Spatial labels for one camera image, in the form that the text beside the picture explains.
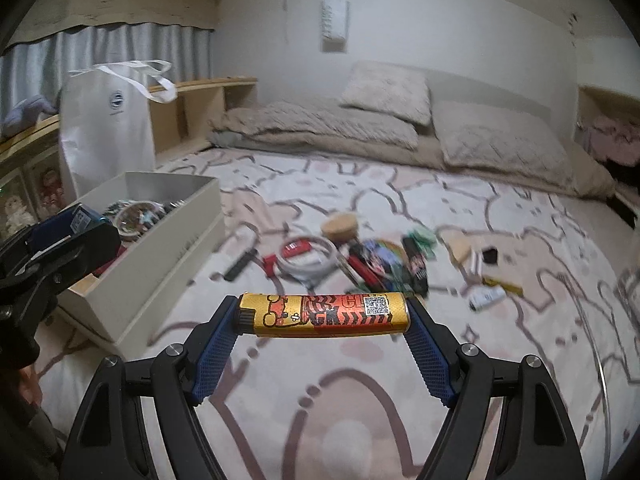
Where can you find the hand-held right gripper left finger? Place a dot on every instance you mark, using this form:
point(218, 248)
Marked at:
point(215, 355)

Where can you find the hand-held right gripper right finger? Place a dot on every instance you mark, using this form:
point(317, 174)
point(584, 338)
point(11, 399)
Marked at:
point(430, 355)

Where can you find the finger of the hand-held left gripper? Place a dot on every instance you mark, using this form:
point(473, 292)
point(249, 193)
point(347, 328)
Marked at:
point(45, 237)
point(85, 255)

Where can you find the white storage box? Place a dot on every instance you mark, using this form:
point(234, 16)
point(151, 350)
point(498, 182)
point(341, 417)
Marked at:
point(170, 240)

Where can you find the yellow orange printed lighter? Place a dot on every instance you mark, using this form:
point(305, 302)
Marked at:
point(325, 315)

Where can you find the person's left forearm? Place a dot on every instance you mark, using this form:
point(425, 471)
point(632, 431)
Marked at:
point(30, 435)

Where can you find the white rabbit doll clear case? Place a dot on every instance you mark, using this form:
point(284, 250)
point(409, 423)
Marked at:
point(15, 210)

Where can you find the red dress doll clear case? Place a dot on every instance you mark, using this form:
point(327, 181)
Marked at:
point(47, 185)

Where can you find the small white lighter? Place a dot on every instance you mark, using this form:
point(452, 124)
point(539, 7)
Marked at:
point(487, 299)

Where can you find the white black small box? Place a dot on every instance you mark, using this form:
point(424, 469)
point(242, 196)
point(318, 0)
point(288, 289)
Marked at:
point(474, 267)

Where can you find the yellow black pen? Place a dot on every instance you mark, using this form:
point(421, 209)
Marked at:
point(505, 286)

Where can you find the red lighter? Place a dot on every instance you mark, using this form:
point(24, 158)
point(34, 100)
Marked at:
point(296, 249)
point(270, 265)

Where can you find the colourful printed card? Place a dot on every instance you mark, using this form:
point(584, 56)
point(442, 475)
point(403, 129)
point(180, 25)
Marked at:
point(382, 255)

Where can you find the wooden disc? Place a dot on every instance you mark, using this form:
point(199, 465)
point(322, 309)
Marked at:
point(460, 247)

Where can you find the green packet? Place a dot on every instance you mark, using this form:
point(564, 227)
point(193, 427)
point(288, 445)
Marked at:
point(425, 240)

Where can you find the printed bed sheet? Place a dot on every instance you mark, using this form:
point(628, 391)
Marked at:
point(320, 410)

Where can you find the purple plush toy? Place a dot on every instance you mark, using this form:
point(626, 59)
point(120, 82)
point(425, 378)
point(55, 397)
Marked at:
point(27, 112)

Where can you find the white paper bag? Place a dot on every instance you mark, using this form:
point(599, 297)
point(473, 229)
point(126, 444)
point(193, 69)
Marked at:
point(105, 125)

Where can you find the white tape roll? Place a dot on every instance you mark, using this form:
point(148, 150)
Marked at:
point(312, 270)

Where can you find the cork lid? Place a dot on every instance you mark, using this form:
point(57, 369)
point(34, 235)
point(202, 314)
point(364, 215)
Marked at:
point(341, 226)

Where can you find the wooden shelf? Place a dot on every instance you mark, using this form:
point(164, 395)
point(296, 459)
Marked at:
point(200, 105)

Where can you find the grey curtain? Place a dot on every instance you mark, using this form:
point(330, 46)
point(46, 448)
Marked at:
point(100, 50)

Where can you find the large beige pillow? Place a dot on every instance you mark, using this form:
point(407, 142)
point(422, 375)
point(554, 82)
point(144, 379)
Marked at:
point(500, 142)

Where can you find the beige curtain pelmet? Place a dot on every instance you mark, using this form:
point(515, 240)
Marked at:
point(125, 5)

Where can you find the beige pillows and blanket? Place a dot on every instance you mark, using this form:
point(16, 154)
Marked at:
point(320, 125)

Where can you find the small beige pillow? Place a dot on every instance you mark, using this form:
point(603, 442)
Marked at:
point(387, 92)

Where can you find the pink clothes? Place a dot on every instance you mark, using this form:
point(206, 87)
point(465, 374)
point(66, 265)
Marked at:
point(612, 137)

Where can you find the white wall hanging sign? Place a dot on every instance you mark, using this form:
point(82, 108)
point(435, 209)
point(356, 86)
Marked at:
point(334, 17)

